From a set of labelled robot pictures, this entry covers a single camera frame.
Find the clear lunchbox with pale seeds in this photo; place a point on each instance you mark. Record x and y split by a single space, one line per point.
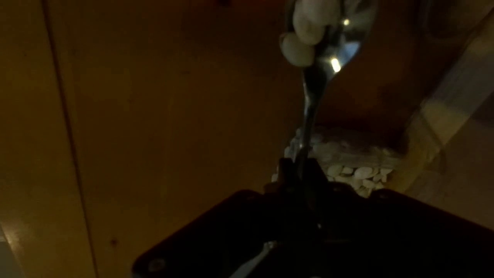
355 162

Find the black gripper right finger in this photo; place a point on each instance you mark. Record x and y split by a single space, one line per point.
401 236

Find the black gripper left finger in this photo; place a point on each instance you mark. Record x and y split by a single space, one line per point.
241 236

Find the large wooden panel board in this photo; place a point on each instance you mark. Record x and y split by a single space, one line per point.
455 101

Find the silver metal spoon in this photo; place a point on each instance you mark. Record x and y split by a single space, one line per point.
316 77

